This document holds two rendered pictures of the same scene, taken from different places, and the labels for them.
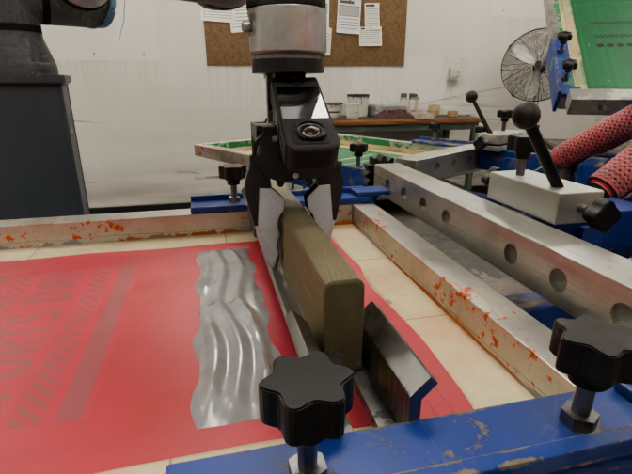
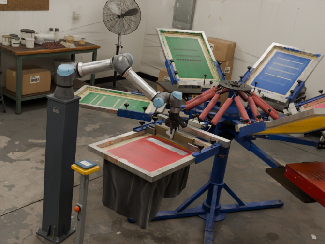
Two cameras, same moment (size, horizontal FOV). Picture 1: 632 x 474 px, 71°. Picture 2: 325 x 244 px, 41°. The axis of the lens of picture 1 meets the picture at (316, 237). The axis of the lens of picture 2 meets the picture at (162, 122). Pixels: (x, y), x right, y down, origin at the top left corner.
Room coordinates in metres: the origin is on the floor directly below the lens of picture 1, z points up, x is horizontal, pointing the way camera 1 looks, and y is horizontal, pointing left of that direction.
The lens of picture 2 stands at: (-1.81, 2.12, 2.24)
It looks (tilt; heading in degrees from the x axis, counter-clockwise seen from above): 20 degrees down; 319
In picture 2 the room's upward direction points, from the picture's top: 8 degrees clockwise
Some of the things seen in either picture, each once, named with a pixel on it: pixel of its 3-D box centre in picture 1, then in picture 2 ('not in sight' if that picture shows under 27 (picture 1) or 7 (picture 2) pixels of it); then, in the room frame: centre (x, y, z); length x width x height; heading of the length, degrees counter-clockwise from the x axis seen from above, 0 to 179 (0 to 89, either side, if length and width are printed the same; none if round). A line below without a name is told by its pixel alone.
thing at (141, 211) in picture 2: not in sight; (124, 189); (0.34, 0.51, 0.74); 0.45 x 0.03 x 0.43; 13
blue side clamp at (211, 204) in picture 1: (283, 213); (147, 129); (0.73, 0.06, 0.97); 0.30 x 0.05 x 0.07; 103
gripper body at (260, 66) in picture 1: (288, 122); (173, 119); (0.48, 0.03, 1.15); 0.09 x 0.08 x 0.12; 13
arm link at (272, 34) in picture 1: (284, 37); (175, 109); (0.47, 0.03, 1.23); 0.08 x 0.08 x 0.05
